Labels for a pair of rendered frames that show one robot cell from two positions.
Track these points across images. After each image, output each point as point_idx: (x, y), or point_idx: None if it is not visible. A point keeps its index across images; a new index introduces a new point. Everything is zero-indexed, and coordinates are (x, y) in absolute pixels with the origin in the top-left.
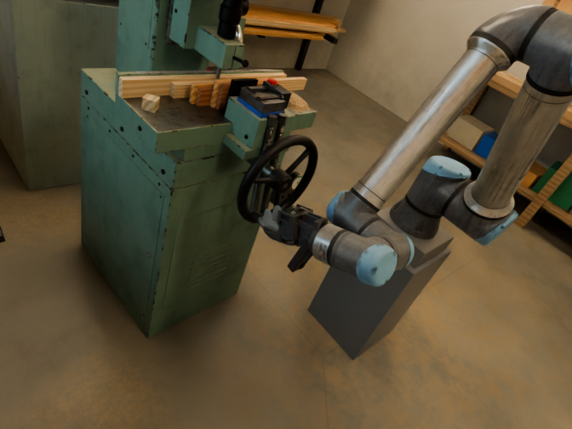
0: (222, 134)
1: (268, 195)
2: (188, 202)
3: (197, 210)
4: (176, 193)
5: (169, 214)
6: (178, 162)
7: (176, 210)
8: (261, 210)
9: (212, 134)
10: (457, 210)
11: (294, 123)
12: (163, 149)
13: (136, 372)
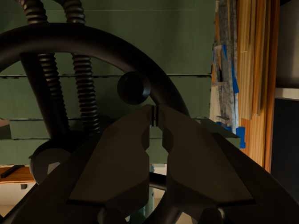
0: (145, 151)
1: (47, 71)
2: (181, 43)
3: (161, 18)
4: (204, 66)
5: (212, 26)
6: (205, 118)
7: (200, 31)
8: (46, 21)
9: (162, 153)
10: None
11: (5, 150)
12: (231, 142)
13: None
